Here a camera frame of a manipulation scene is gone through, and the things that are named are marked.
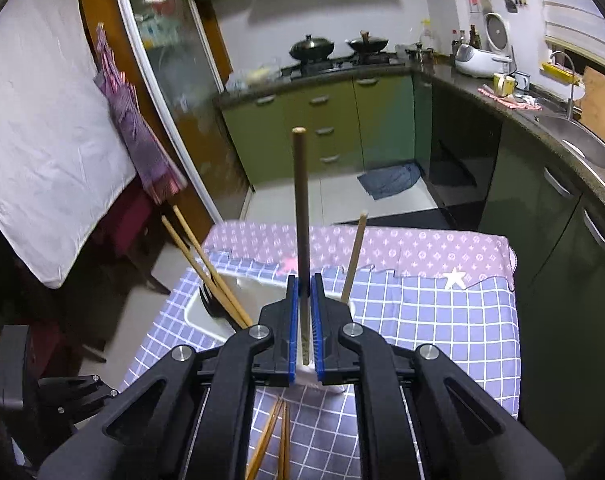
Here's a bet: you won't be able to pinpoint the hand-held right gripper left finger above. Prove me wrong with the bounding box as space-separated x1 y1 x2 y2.
35 274 299 480

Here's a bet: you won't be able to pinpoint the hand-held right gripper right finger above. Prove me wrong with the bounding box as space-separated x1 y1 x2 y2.
311 272 568 480

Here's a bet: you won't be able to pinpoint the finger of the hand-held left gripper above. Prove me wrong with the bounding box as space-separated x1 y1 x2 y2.
37 375 103 398
37 389 119 428

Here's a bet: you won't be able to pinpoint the white plastic utensil holder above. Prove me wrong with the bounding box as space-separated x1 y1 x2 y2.
185 267 355 386

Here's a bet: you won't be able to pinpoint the black plastic fork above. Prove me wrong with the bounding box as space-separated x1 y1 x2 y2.
200 282 233 318

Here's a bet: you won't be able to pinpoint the dark brown chopstick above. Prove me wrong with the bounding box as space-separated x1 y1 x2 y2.
292 128 314 367

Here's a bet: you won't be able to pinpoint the blue checkered tablecloth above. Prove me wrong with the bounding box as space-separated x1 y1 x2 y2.
117 260 523 480

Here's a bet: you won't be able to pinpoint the red chair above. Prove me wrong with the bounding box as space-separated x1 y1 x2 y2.
102 190 173 296

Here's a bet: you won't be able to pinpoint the blue floor rag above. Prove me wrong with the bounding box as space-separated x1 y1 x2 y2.
357 161 423 201

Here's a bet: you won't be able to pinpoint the light green lower cabinets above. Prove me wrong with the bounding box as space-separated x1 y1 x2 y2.
220 74 433 188

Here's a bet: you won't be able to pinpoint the white hanging sheet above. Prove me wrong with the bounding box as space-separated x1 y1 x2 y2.
0 0 138 288

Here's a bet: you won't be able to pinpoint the white plastic bag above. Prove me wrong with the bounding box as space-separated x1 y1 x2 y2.
227 65 283 93

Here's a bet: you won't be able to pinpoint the dark green lower cabinets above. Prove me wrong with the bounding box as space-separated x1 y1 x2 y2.
415 80 605 480

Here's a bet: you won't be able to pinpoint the purple checked apron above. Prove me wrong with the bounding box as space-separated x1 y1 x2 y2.
93 22 188 206

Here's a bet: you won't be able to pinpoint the black gas stove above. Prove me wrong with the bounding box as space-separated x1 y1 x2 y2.
281 55 405 81

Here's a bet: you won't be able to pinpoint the black wok with lid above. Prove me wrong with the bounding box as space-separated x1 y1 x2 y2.
288 35 335 61

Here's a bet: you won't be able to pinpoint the glass sliding door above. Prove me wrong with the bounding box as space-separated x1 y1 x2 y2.
110 0 253 221

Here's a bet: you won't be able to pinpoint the small steel pot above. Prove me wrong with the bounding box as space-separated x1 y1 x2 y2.
406 44 435 68

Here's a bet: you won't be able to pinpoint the red white dish cloth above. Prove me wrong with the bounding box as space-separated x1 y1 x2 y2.
478 87 543 111

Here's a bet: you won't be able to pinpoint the white rice cooker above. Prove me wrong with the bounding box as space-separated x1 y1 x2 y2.
455 12 517 80

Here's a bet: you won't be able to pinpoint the steel double sink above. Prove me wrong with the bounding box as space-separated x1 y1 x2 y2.
535 112 605 201

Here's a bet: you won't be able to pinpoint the small curved faucet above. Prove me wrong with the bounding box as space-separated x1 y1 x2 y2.
549 51 578 121

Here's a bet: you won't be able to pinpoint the yellow sponge rack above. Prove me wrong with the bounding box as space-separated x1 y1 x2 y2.
541 61 582 85

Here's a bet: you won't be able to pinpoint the wooden cutting board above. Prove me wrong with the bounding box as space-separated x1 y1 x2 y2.
579 65 605 153

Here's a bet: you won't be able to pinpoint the black wok with handle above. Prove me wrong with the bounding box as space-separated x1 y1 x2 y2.
346 31 389 55

